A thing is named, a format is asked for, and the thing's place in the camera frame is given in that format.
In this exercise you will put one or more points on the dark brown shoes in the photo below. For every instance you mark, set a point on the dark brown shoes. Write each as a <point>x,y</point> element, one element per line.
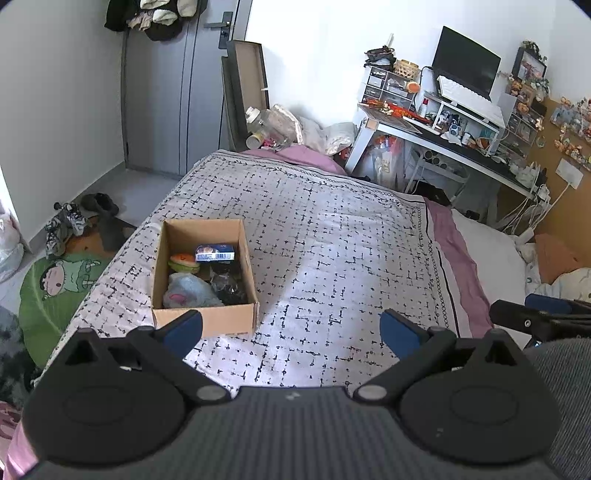
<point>99,203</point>

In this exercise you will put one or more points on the brown cardboard box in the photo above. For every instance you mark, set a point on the brown cardboard box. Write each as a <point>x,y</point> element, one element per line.
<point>207,321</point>

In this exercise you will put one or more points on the green cartoon rug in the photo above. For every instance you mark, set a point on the green cartoon rug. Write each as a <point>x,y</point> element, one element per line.
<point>41,314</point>

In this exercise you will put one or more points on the row of small figurines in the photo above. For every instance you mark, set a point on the row of small figurines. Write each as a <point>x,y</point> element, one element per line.
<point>572,134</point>

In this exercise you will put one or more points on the clear plastic bottle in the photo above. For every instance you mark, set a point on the clear plastic bottle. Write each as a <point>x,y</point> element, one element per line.
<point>272,122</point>

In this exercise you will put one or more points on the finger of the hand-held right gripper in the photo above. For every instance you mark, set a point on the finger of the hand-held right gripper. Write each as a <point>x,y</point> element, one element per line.
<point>549,302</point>
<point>512,314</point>

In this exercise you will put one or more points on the blue tissue packet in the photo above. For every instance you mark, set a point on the blue tissue packet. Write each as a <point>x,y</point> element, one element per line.
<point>214,253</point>

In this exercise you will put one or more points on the grey patterned sneakers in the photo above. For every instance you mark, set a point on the grey patterned sneakers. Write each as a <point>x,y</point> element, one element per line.
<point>64,226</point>

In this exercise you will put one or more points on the small white jar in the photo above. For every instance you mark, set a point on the small white jar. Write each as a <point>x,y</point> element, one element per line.
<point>255,139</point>

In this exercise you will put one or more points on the small acrylic drawers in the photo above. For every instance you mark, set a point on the small acrylic drawers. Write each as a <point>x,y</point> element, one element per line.
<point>524,122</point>

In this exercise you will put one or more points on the tall cardboard box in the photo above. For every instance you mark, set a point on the tall cardboard box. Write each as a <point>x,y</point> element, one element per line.
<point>247,83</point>

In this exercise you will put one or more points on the plush hamburger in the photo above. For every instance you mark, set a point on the plush hamburger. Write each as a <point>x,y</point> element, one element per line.
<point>183,264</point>

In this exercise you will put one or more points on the white wall socket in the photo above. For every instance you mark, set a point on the white wall socket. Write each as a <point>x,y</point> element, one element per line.
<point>569,173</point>

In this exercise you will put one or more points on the picture frame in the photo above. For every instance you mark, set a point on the picture frame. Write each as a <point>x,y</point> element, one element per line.
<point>528,67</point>

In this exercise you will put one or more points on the clear plastic bag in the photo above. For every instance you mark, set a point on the clear plastic bag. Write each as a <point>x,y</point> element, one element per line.
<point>189,290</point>

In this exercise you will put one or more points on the black monitor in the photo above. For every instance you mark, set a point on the black monitor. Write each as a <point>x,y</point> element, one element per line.
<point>466,60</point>

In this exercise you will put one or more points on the white patterned quilt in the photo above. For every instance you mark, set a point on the white patterned quilt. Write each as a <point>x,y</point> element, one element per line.
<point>577,284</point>

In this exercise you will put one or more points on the woven basket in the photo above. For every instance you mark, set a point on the woven basket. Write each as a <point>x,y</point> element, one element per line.
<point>406,68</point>

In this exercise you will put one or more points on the white plastic bag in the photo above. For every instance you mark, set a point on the white plastic bag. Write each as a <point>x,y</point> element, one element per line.
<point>7,244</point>

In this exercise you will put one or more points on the grey fuzzy rug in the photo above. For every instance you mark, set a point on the grey fuzzy rug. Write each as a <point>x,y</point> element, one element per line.
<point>11,350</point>

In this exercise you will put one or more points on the cork board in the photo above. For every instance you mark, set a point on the cork board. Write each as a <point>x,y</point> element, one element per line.
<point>568,203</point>

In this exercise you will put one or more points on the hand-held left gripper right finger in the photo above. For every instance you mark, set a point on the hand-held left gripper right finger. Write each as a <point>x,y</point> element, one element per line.
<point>399,334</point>

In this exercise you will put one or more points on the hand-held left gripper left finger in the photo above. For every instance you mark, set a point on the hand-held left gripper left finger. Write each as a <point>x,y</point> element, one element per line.
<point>182,330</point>

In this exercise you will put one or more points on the white monitor riser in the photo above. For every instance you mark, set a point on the white monitor riser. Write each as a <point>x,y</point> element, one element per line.
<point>480,113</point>

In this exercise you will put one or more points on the white black-patterned blanket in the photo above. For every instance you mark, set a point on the white black-patterned blanket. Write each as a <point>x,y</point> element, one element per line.
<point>323,230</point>

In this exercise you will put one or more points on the white desk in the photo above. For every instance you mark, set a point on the white desk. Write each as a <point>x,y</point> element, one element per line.
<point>443,143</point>

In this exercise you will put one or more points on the pink patterned cloth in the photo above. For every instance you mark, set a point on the pink patterned cloth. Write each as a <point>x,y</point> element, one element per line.
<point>14,438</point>

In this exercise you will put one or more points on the orange cloth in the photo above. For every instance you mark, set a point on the orange cloth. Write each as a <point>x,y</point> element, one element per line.
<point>556,256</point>

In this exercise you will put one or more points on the dark handbag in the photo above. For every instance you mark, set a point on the dark handbag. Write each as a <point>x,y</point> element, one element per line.
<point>379,56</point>

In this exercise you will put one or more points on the black pouch with white patch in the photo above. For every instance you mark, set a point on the black pouch with white patch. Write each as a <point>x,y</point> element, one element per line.
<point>233,293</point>

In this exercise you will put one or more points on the person's grey knit clothing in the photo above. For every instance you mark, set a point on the person's grey knit clothing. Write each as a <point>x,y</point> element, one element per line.
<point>563,406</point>

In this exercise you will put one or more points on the white pillow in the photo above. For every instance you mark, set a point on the white pillow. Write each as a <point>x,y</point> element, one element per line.
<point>489,263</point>

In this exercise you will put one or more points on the hanging clothes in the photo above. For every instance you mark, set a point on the hanging clothes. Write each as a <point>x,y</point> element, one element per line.
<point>161,27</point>

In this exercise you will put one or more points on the grey door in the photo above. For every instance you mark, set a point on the grey door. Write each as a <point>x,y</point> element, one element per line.
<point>152,92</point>

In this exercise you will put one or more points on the black cloth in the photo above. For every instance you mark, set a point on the black cloth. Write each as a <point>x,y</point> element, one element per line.
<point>436,194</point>

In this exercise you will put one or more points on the plastic packets under desk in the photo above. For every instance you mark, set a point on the plastic packets under desk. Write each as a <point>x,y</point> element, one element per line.
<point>385,154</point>

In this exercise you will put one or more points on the clear drawer organiser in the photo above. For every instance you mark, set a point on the clear drawer organiser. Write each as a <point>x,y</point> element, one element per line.
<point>385,85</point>

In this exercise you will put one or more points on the dark grey fuzzy plush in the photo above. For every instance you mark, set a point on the dark grey fuzzy plush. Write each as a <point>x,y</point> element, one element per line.
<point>224,271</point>

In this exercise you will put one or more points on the pile of plastic bags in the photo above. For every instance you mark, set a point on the pile of plastic bags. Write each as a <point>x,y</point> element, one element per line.
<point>332,136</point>

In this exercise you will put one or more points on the white keyboard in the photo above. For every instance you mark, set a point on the white keyboard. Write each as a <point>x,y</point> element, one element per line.
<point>461,90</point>

